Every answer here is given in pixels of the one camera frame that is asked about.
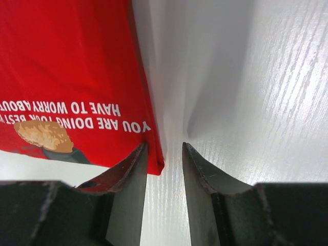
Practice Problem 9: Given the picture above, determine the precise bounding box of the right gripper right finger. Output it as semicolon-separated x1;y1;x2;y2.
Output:
182;143;327;245

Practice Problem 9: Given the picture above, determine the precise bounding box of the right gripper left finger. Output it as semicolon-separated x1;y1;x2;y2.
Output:
1;143;148;245

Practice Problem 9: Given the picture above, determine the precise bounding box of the red t shirt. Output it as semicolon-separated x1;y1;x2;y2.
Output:
1;1;165;175

